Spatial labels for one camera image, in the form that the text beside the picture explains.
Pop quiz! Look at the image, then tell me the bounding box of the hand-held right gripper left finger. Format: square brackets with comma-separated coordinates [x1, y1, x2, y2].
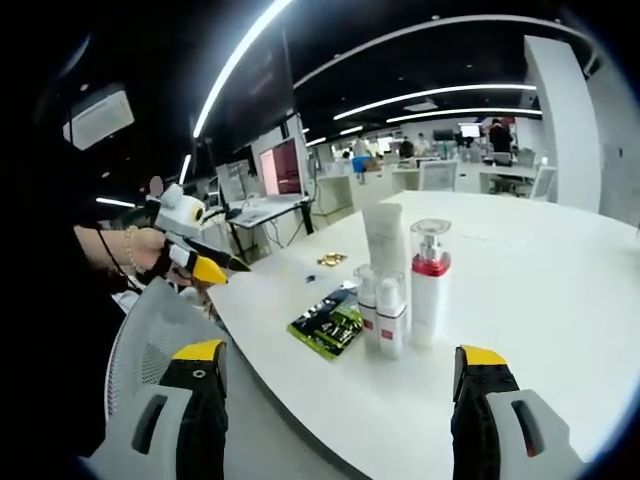
[89, 339, 229, 480]

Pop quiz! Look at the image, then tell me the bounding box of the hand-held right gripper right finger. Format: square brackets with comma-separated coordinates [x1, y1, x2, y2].
[449, 344, 584, 480]

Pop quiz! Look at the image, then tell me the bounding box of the tall white red-collared skincare bottle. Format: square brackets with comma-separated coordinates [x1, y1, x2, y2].
[409, 217, 454, 351]

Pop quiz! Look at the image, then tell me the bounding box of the white skincare tube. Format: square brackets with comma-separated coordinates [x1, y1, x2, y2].
[360, 201, 409, 282]

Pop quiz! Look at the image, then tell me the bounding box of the person's left hand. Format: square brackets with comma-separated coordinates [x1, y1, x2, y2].
[131, 226, 170, 275]

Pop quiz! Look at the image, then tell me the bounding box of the white standing desk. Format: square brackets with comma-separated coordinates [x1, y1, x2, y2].
[223, 194, 315, 252]

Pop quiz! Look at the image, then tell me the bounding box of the grey mesh office chair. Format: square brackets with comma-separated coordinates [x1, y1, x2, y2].
[103, 276, 227, 432]

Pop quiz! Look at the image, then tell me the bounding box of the large display screen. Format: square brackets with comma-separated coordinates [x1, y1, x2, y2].
[258, 138, 305, 198]

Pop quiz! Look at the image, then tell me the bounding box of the ceiling air conditioner unit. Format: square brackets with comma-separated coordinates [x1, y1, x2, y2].
[61, 83, 137, 152]

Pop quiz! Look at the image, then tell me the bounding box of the green foil packet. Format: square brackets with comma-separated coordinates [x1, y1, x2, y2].
[286, 283, 365, 360]

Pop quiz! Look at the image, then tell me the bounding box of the person's black shirt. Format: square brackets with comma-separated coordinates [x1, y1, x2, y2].
[14, 264, 132, 459]

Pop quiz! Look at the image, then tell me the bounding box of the long ceiling light strip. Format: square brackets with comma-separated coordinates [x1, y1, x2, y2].
[191, 0, 297, 140]

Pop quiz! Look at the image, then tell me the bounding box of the white mesh office chair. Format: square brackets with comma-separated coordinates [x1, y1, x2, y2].
[418, 159, 459, 193]
[529, 164, 559, 202]

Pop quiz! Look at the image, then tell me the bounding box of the curved ceiling light strip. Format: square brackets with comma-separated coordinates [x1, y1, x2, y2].
[331, 83, 540, 122]

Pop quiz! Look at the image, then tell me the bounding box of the pearl bracelet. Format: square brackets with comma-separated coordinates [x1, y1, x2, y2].
[123, 225, 144, 275]

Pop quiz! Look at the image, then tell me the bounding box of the black cable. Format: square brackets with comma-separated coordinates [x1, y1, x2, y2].
[96, 226, 142, 292]

